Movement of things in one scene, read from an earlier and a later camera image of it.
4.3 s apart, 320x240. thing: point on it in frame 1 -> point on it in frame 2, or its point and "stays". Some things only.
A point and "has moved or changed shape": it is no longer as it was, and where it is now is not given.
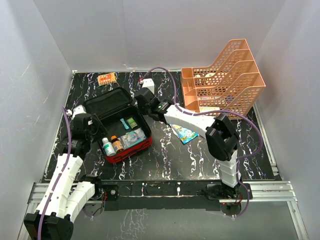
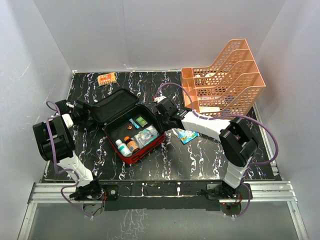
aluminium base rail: x=279 y=192 stays
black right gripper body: x=148 y=111 -> x=164 y=121
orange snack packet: x=106 y=79 stays
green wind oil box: x=131 y=122 -> x=142 y=122
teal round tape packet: x=133 y=137 -> x=146 y=136
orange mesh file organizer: x=231 y=82 stays
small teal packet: x=126 y=126 -> x=137 y=126
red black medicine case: x=128 y=129 has moved or changed shape
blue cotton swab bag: x=185 y=135 stays
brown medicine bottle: x=116 y=144 -> x=131 y=144
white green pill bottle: x=108 y=147 -> x=123 y=148
